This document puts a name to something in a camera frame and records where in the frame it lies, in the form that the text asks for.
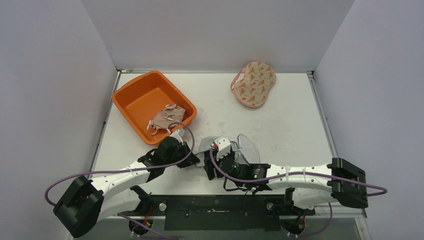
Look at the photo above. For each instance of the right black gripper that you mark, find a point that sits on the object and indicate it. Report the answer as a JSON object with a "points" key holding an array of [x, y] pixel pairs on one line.
{"points": [[210, 167]]}

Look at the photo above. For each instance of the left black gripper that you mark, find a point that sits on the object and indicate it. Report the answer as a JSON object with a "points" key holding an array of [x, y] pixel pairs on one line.
{"points": [[185, 149]]}

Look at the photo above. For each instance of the white mesh laundry bag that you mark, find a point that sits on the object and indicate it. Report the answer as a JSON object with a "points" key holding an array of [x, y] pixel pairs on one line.
{"points": [[245, 150]]}

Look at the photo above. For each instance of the orange plastic tub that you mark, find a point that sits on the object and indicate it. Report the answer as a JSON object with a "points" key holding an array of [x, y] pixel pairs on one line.
{"points": [[140, 99]]}

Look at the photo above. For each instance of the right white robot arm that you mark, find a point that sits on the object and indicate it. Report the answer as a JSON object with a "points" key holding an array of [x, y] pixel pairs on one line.
{"points": [[305, 187]]}

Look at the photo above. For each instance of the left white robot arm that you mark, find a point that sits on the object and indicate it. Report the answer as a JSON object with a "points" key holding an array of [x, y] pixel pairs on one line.
{"points": [[88, 201]]}

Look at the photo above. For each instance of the beige bra in tub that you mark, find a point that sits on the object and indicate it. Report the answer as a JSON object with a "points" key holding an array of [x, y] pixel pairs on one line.
{"points": [[161, 121]]}

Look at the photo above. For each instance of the floral padded bra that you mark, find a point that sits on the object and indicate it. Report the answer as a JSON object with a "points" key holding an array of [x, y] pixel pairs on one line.
{"points": [[253, 83]]}

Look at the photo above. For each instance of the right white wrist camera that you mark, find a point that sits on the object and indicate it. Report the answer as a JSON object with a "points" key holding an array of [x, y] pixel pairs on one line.
{"points": [[223, 146]]}

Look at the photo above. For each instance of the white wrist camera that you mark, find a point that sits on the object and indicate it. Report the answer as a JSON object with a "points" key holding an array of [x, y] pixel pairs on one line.
{"points": [[178, 135], [223, 146]]}

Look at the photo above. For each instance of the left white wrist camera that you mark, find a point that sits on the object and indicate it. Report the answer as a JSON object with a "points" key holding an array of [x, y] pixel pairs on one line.
{"points": [[178, 135]]}

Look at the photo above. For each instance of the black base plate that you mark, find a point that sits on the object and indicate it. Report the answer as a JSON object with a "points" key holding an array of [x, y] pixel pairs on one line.
{"points": [[219, 212]]}

